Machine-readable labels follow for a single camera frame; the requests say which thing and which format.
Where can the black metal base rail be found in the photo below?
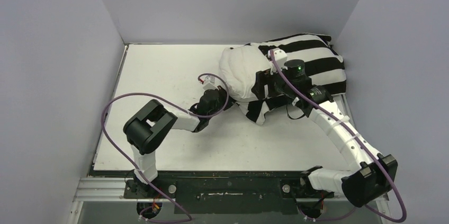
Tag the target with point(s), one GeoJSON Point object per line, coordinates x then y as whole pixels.
{"type": "Point", "coordinates": [206, 192]}

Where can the black white striped pillowcase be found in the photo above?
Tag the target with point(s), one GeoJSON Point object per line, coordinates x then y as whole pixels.
{"type": "Point", "coordinates": [311, 61]}

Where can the white pillow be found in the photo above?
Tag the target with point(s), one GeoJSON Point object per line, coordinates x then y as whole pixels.
{"type": "Point", "coordinates": [238, 67]}

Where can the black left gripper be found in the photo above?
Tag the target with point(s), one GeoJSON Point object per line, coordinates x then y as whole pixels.
{"type": "Point", "coordinates": [222, 92]}

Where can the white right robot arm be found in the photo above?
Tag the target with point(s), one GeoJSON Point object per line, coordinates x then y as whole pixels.
{"type": "Point", "coordinates": [370, 174]}

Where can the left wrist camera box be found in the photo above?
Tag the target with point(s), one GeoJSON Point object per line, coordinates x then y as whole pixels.
{"type": "Point", "coordinates": [208, 81]}

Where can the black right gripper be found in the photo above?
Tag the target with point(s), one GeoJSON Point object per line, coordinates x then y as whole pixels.
{"type": "Point", "coordinates": [263, 82]}

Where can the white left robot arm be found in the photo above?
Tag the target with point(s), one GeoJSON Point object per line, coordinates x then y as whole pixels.
{"type": "Point", "coordinates": [147, 129]}

